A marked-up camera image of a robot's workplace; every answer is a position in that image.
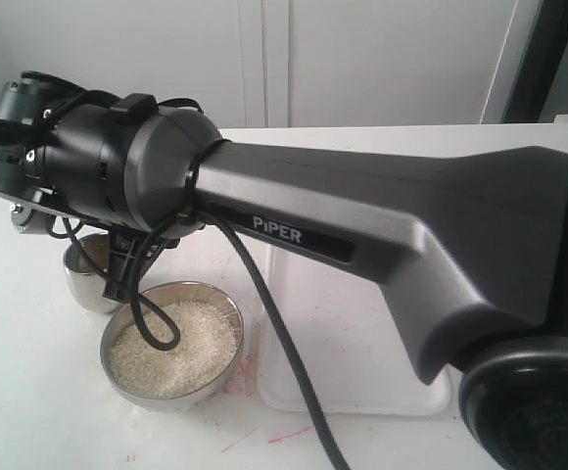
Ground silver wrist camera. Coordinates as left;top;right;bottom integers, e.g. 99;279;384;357
10;203;47;235

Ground steel bowl of rice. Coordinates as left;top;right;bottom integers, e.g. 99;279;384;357
100;281;244;412

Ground small steel cup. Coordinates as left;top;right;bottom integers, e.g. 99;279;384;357
63;233;121;314

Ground white plastic tray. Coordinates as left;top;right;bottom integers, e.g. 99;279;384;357
265;248;452;416

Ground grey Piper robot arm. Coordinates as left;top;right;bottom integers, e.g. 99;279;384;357
0;70;568;469

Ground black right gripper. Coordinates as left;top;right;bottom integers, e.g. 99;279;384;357
0;70;87;215

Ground dark vertical post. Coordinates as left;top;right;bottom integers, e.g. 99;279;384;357
501;0;568;123

